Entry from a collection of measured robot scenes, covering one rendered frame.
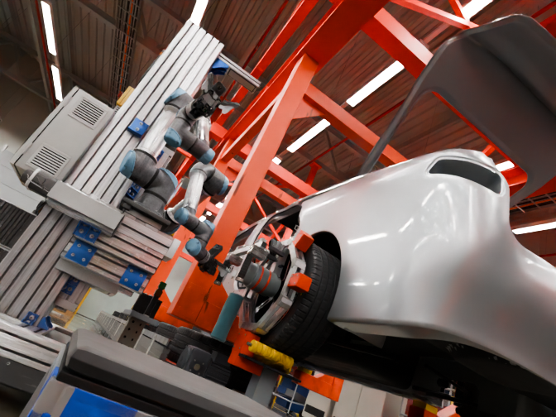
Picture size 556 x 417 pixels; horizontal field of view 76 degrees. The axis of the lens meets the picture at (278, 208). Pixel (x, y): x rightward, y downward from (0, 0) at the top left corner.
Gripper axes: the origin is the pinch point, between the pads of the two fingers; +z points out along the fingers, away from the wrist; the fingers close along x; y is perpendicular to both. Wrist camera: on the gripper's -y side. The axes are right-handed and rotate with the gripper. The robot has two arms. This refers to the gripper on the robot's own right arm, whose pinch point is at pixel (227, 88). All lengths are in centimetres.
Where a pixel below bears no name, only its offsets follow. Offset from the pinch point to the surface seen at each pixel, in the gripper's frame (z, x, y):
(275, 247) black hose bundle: -36, -77, 15
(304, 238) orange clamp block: -32, -87, 1
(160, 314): -286, -152, 48
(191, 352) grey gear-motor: -82, -93, 75
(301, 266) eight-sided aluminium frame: -27, -90, 17
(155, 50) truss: -705, 74, -471
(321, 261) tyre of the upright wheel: -23, -97, 9
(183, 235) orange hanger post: -292, -120, -38
